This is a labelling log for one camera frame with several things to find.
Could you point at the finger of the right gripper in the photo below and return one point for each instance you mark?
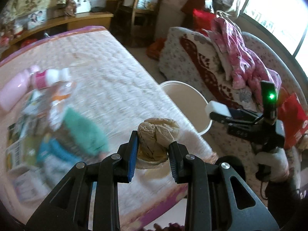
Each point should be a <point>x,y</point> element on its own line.
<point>240,131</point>
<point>234,117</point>

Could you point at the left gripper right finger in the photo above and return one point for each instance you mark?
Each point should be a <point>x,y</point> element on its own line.
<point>217,198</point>

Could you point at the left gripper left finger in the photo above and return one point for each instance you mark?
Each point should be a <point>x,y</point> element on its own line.
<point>67,206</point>

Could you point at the white foam block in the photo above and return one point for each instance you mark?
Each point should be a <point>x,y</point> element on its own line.
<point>217,107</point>

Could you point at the blue white medicine box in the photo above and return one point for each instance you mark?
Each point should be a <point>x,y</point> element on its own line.
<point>30,183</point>

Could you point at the brown paper ball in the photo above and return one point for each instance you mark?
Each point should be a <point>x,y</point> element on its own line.
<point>155,136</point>

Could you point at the green cloth rag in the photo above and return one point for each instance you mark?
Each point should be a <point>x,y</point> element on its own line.
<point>85,133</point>

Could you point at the rainbow logo medicine box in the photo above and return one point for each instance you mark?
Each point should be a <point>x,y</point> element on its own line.
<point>21,151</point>

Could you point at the white orange snack bag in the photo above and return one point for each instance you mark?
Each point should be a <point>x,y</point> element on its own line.
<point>60,100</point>

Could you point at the blue snack bag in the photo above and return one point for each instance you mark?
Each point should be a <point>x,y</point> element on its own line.
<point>50,147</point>

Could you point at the cream plastic trash bucket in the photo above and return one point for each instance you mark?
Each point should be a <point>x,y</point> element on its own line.
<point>191,103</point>

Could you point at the gloved right hand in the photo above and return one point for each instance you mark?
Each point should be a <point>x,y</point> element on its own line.
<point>278,163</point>

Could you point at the floral covered sofa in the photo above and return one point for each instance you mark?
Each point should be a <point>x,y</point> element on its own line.
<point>190,57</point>

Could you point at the pink pajama clothes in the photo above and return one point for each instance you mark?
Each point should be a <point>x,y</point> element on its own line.
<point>242,66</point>

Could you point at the red gift bag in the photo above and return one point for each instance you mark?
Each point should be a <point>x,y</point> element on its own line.
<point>202,20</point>

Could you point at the pink quilted table cover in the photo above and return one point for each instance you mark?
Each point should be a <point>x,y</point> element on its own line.
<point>116,93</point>

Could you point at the floral covered standing unit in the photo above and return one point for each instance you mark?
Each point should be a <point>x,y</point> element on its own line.
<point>170,15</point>

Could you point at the pink thermos bottle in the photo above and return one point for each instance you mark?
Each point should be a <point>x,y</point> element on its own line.
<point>16,88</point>

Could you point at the white pink yogurt bottle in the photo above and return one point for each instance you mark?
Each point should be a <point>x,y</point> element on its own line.
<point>49,77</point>

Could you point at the wooden shelf rack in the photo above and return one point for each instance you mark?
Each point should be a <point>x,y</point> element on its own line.
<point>140,16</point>

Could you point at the wooden tv cabinet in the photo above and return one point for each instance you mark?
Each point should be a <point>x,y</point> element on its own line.
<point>71,23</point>

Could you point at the framed couple photo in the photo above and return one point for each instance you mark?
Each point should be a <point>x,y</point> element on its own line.
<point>36,19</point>

